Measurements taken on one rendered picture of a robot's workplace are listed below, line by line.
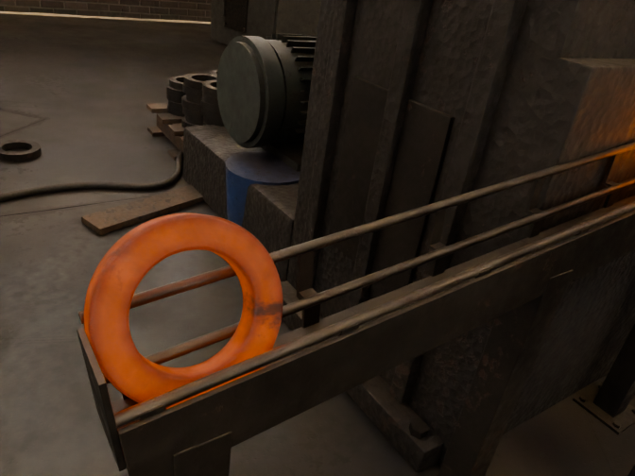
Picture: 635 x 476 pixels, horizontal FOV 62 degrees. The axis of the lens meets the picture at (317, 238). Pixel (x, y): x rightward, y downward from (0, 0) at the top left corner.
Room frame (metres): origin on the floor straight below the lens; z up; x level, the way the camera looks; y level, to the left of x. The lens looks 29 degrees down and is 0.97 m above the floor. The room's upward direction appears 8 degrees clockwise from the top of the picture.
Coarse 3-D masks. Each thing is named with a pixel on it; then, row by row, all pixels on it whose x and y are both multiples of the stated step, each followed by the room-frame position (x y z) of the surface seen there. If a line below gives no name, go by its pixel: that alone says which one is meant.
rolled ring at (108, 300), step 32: (160, 224) 0.40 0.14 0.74; (192, 224) 0.41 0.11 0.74; (224, 224) 0.43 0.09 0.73; (128, 256) 0.37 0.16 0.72; (160, 256) 0.39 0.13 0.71; (224, 256) 0.42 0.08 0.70; (256, 256) 0.44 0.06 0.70; (96, 288) 0.35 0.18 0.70; (128, 288) 0.36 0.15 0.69; (256, 288) 0.42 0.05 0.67; (96, 320) 0.34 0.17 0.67; (128, 320) 0.35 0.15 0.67; (256, 320) 0.41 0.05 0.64; (96, 352) 0.33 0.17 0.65; (128, 352) 0.34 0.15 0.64; (224, 352) 0.40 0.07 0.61; (256, 352) 0.40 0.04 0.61; (128, 384) 0.33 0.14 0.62; (160, 384) 0.34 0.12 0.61
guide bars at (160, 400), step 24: (600, 216) 0.72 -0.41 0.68; (552, 240) 0.65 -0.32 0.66; (480, 264) 0.57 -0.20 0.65; (432, 288) 0.51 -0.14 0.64; (384, 312) 0.47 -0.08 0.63; (312, 336) 0.42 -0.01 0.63; (336, 336) 0.44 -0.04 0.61; (264, 360) 0.38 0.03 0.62; (192, 384) 0.34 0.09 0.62; (216, 384) 0.35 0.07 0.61; (144, 408) 0.31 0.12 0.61; (168, 408) 0.33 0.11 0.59
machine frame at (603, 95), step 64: (384, 0) 1.17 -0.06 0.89; (448, 0) 1.03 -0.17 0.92; (512, 0) 0.89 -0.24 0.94; (576, 0) 0.84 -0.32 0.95; (320, 64) 1.32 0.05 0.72; (384, 64) 1.14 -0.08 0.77; (448, 64) 1.01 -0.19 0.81; (512, 64) 0.90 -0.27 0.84; (576, 64) 0.82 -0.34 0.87; (320, 128) 1.24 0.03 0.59; (384, 128) 1.07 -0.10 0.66; (448, 128) 0.97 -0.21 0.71; (512, 128) 0.87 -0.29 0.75; (576, 128) 0.81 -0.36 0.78; (320, 192) 1.22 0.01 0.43; (384, 192) 1.05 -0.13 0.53; (448, 192) 0.91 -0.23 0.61; (512, 192) 0.84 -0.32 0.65; (576, 192) 0.85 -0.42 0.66; (320, 256) 1.23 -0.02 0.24; (384, 256) 1.03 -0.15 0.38; (448, 256) 0.90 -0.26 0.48; (576, 320) 0.99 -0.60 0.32; (384, 384) 0.96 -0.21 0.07; (448, 384) 0.84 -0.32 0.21; (576, 384) 1.10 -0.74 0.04
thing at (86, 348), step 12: (84, 336) 0.34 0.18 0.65; (84, 348) 0.33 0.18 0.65; (84, 360) 0.35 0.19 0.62; (96, 360) 0.31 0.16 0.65; (96, 372) 0.30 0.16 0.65; (96, 384) 0.30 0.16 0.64; (96, 396) 0.32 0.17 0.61; (108, 396) 0.29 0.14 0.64; (96, 408) 0.35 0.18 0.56; (108, 408) 0.29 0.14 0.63; (108, 420) 0.29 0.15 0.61; (108, 432) 0.30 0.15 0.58; (120, 444) 0.30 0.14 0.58; (120, 456) 0.30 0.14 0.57; (120, 468) 0.30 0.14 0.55
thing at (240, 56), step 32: (224, 64) 1.92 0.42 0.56; (256, 64) 1.74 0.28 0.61; (288, 64) 1.81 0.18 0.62; (224, 96) 1.91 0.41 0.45; (256, 96) 1.72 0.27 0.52; (288, 96) 1.75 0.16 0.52; (192, 128) 2.09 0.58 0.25; (224, 128) 2.15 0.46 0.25; (256, 128) 1.72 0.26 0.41; (288, 128) 1.78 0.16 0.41; (192, 160) 2.03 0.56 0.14; (224, 160) 1.81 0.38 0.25; (288, 160) 1.82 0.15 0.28; (224, 192) 1.78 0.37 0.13; (256, 192) 1.59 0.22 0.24; (288, 192) 1.60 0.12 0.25; (256, 224) 1.58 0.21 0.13; (288, 224) 1.42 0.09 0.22
